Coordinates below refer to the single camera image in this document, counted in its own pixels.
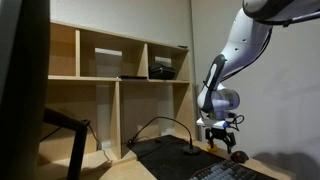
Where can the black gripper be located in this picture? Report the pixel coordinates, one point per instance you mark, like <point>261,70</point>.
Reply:
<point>220,132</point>

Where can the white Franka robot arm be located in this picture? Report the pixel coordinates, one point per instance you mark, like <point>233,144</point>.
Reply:
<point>246,36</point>

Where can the grey and black keyboard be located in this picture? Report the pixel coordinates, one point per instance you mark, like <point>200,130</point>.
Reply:
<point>226,171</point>

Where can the yellow rubber duck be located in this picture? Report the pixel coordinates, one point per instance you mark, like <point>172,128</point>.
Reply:
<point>212,148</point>

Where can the black computer mouse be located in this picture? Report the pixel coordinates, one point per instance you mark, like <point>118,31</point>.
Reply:
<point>239,157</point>

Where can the black gooseneck microphone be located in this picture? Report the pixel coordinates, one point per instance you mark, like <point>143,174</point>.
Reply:
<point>191,150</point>

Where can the large black desk mat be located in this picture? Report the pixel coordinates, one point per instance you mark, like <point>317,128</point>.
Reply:
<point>166,160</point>

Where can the black zip case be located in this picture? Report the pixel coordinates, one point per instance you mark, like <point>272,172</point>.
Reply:
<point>162,71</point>

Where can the light wooden desk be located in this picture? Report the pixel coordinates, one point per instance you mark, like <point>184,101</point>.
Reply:
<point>126,170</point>

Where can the small flat dark item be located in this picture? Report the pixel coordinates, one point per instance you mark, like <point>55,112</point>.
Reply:
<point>182,46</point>

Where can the flat black tablet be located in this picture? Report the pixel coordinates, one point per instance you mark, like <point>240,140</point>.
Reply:
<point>133,77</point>

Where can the light wooden shelf unit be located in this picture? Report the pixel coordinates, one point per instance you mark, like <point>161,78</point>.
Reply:
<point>116,110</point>

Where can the black monitor stand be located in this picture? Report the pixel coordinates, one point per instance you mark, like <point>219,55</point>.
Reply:
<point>78,150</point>

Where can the black computer monitor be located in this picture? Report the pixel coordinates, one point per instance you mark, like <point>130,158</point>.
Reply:
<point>20,100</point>

